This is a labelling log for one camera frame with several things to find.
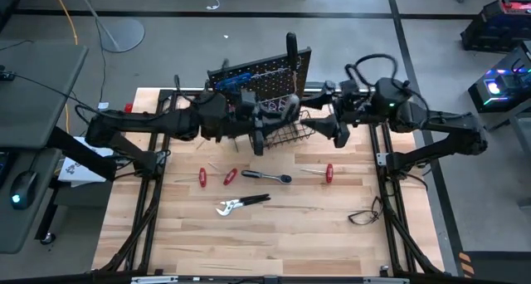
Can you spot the black diagonal beam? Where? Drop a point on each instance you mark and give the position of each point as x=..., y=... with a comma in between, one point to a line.
x=83, y=153

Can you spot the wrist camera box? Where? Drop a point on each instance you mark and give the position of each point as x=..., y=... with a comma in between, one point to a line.
x=259, y=145
x=343, y=136

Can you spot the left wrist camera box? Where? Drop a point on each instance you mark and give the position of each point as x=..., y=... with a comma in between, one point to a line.
x=259, y=145

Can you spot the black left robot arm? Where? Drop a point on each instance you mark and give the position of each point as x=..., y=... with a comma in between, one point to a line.
x=145, y=124

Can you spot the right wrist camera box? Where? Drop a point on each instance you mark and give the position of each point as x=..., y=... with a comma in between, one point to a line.
x=343, y=136

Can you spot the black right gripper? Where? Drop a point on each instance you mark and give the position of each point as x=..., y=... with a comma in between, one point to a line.
x=352, y=103

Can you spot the grey round-base floor stand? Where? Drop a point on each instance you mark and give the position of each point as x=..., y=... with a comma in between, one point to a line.
x=124, y=35

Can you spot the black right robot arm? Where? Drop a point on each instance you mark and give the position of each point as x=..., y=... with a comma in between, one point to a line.
x=448, y=130

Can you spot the black caster wheel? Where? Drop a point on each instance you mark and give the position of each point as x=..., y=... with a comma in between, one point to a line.
x=49, y=238

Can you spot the grey desk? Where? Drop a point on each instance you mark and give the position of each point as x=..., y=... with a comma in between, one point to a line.
x=33, y=101

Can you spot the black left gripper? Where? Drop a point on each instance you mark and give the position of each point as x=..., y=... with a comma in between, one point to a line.
x=249, y=118

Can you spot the hazard-striped black mat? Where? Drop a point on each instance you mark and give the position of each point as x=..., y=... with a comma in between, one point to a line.
x=498, y=269

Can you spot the grey metal bar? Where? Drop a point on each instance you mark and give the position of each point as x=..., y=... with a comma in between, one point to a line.
x=166, y=280

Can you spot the chrome hook rack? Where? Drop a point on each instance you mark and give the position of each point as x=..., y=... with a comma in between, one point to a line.
x=274, y=72

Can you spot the black metal table frame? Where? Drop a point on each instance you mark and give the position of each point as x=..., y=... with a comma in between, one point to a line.
x=269, y=275

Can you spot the grey furniture piece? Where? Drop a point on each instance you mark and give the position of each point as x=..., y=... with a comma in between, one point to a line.
x=522, y=134

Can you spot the black crate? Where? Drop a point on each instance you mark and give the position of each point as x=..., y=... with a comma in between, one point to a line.
x=489, y=35

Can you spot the white paper booklet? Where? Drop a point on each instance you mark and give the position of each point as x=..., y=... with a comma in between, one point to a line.
x=79, y=172

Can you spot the black pegboard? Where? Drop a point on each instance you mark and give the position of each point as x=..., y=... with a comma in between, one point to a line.
x=265, y=82

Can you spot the small white tag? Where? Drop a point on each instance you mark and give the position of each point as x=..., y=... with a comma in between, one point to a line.
x=103, y=105

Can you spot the black computer with lights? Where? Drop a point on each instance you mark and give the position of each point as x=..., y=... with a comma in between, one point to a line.
x=510, y=89

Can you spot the red flat object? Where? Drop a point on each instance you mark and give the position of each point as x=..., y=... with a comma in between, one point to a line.
x=129, y=108

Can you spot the chrome ratchet wrench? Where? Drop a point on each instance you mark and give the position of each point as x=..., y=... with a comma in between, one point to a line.
x=253, y=174

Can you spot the black computer mouse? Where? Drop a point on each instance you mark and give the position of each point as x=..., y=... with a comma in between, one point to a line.
x=25, y=188

